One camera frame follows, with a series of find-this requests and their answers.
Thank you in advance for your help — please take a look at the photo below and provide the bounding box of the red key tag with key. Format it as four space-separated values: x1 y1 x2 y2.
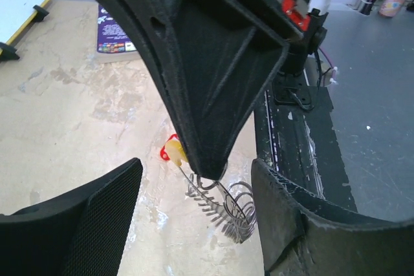
160 134 180 164

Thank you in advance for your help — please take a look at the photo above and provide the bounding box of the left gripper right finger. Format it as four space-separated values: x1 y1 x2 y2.
252 159 413 275

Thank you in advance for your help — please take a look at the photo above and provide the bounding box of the purple booklet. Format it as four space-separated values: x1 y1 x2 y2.
95 5 141 63

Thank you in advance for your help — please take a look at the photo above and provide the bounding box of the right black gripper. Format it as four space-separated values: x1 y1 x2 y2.
97 0 327 180

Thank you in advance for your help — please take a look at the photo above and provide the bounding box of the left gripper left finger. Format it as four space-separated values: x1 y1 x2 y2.
1 158 143 275

